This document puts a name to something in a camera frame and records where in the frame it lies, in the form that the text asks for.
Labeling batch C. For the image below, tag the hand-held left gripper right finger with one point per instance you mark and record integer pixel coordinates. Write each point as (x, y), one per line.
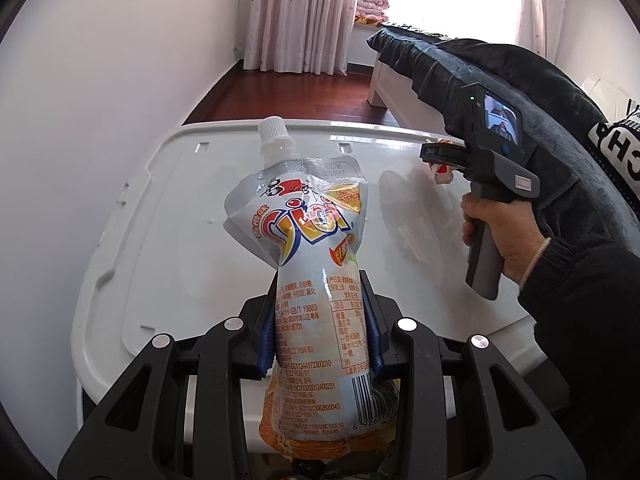
(372, 335)

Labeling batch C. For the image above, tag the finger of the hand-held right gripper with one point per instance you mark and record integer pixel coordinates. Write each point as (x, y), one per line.
(440, 154)

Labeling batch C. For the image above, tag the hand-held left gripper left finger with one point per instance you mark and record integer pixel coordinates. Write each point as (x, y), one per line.
(267, 345)

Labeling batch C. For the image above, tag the red and white wrapper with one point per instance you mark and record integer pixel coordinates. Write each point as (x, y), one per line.
(442, 176)

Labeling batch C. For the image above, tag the white and orange drink pouch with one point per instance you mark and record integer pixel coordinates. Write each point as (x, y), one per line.
(310, 240)

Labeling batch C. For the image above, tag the person's right forearm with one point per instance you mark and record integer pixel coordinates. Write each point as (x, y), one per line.
(590, 335)

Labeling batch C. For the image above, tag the person's right hand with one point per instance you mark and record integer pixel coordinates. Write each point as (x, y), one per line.
(520, 240)

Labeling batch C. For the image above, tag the dark blue blanket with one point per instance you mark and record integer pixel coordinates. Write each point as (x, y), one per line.
(425, 65)

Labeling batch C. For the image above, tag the black and white printed cloth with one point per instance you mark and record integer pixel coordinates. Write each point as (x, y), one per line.
(617, 150)

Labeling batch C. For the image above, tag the pink folded quilt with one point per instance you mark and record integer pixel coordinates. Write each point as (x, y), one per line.
(372, 5)

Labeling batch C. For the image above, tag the white plastic storage box lid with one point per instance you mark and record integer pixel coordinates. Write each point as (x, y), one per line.
(175, 210)

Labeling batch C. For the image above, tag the pink patterned curtain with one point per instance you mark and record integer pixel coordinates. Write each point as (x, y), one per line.
(300, 15)
(540, 5)

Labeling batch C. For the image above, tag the white bed frame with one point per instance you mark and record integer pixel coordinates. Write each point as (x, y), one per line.
(395, 95)

